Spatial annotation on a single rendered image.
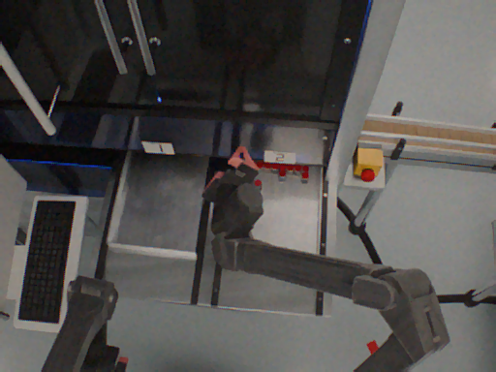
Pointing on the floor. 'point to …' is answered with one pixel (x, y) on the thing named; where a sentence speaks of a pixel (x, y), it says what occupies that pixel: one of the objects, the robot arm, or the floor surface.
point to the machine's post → (362, 84)
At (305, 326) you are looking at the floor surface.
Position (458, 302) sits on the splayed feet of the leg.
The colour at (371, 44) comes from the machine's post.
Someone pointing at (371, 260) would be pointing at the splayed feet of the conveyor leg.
